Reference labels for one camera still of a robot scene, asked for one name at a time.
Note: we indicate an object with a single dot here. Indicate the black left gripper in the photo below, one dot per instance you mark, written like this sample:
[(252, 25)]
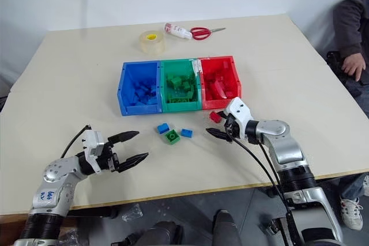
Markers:
[(108, 161)]

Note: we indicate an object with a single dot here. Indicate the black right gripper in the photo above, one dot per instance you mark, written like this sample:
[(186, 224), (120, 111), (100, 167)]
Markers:
[(235, 130)]

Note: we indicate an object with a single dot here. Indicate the small red block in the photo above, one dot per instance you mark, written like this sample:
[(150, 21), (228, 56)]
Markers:
[(214, 117)]

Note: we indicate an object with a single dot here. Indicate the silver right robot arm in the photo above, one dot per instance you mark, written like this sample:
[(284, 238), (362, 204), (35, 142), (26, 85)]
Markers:
[(288, 153)]

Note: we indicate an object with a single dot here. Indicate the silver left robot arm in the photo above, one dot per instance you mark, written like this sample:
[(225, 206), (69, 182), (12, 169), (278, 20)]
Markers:
[(54, 177)]

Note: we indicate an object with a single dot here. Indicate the pile of red blocks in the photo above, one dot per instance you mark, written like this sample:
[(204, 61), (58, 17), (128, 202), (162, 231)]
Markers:
[(217, 86)]

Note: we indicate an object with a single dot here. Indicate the pile of blue blocks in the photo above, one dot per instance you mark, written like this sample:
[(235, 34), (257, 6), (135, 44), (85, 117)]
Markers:
[(145, 93)]

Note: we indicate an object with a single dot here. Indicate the person's bare hand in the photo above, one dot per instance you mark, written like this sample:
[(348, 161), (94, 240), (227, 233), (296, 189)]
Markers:
[(354, 64)]

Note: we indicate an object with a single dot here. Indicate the red plastic bin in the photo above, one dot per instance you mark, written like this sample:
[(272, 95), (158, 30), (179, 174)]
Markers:
[(219, 103)]

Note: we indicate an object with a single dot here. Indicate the small flat blue block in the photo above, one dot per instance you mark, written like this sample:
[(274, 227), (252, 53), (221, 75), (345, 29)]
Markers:
[(186, 133)]

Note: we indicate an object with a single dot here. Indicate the blue two-stud block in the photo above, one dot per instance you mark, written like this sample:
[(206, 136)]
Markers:
[(163, 128)]

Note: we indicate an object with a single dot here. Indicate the green plastic bin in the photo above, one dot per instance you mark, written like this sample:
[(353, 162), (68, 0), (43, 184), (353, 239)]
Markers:
[(180, 107)]

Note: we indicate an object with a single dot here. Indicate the green square block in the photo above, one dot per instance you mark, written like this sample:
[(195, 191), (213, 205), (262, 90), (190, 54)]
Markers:
[(172, 137)]

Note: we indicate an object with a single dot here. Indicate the long green studded block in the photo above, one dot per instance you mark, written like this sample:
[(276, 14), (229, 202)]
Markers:
[(180, 100)]

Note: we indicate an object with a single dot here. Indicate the chunky green block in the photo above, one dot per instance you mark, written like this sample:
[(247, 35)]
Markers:
[(173, 81), (186, 86)]

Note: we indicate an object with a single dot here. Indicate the white tape strip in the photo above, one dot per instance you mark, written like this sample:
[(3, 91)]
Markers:
[(197, 66)]

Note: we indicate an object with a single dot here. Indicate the clear plastic bag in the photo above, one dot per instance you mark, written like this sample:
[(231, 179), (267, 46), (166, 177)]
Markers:
[(132, 212)]

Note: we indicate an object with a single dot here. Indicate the blue plastic bin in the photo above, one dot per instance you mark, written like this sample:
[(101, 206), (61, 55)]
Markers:
[(138, 84)]

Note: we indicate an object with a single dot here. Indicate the dark rounded shape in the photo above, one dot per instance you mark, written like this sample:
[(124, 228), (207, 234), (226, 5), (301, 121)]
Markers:
[(227, 228), (162, 234)]

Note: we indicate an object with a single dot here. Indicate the white glue bottle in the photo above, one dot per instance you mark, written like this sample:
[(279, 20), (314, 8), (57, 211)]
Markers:
[(177, 30)]

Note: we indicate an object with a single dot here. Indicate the clear tape roll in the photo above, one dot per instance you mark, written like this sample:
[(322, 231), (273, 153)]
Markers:
[(151, 44)]

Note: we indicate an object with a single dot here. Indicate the black chair armrest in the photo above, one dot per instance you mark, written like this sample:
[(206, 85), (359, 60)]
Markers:
[(334, 58)]

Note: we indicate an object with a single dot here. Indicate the person's blue jeans leg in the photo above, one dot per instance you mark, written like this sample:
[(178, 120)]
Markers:
[(353, 187)]

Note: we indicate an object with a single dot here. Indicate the white sneaker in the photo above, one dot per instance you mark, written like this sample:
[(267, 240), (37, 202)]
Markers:
[(351, 214), (366, 185)]

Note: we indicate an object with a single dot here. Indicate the person's dark grey sleeve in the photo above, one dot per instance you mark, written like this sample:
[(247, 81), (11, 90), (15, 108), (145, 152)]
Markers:
[(350, 21)]

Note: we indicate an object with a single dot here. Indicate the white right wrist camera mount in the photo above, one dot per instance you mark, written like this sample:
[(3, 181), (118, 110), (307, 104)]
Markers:
[(239, 112)]

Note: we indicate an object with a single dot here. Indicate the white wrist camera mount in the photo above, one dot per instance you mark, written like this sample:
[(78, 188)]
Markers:
[(93, 145), (239, 112)]

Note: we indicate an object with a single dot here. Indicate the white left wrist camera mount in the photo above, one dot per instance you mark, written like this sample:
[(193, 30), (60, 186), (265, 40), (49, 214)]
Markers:
[(93, 145)]

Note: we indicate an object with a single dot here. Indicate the black table bracket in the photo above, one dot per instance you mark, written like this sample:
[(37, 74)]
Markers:
[(95, 212)]

